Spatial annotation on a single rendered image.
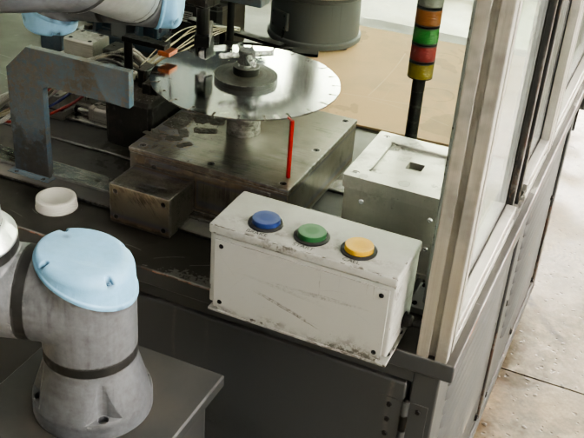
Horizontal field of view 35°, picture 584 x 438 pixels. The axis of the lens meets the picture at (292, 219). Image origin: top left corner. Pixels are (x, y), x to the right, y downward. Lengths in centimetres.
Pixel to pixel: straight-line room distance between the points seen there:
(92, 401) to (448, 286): 48
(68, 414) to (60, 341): 10
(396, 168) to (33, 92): 63
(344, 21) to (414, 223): 97
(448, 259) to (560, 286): 172
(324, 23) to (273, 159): 78
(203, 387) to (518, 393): 138
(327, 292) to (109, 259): 33
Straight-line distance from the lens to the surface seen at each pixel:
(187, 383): 127
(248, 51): 162
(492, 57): 113
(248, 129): 165
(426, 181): 148
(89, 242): 113
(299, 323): 134
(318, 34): 232
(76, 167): 177
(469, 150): 119
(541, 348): 270
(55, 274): 108
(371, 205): 147
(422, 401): 143
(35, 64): 165
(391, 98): 212
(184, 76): 165
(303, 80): 166
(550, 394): 255
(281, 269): 130
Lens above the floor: 158
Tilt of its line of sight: 31 degrees down
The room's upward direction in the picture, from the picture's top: 5 degrees clockwise
